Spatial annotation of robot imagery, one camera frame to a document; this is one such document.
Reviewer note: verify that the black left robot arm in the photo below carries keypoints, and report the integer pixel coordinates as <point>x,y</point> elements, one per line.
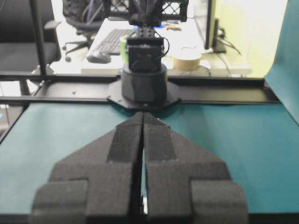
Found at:
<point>144,84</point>

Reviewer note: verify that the black aluminium frame rail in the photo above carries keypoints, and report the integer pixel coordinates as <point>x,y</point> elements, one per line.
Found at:
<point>100,89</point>

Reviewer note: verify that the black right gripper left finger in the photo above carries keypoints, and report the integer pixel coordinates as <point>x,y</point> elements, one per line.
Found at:
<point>97,184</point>

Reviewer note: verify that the black computer keyboard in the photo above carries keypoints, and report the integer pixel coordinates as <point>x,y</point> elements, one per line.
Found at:
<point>111,43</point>

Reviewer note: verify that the grey computer mouse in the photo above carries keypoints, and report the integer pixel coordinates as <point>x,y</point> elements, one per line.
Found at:
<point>99,57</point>

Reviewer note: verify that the brown tape roll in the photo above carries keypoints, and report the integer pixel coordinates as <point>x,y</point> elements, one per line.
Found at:
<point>188,61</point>

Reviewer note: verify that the black mesh office chair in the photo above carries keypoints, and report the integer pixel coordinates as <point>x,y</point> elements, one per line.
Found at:
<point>85,17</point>

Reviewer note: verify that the black monitor stand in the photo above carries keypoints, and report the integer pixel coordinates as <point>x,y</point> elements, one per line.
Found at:
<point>212,41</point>

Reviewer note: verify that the white desk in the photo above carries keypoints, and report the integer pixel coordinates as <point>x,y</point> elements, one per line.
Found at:
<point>219,65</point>

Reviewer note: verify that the green tape roll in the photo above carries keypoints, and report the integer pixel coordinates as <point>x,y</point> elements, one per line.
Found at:
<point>123,43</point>

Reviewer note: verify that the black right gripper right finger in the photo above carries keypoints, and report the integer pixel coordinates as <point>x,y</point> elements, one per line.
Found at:
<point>187,184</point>

